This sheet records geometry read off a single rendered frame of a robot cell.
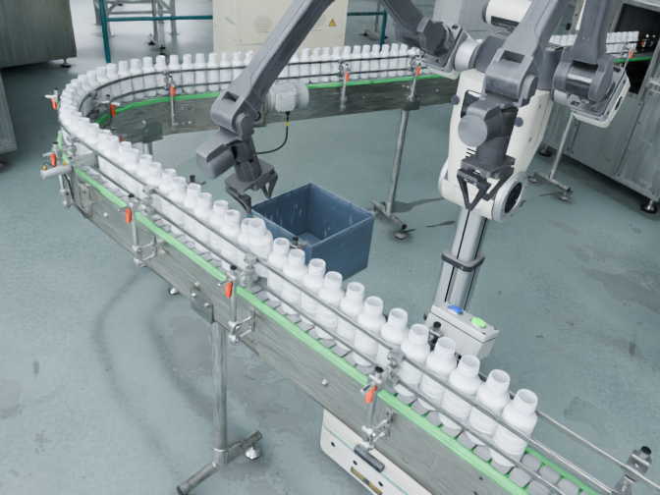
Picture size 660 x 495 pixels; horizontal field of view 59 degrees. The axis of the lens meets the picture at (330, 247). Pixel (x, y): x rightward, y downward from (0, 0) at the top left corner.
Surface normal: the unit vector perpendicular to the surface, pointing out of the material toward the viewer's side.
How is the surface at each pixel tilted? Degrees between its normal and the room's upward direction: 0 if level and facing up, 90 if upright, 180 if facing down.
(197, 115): 90
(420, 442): 90
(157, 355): 0
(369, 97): 91
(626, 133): 90
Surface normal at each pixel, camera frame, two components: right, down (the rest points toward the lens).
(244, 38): 0.48, 0.51
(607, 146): -0.87, 0.20
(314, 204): -0.68, 0.35
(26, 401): 0.09, -0.83
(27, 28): 0.73, 0.43
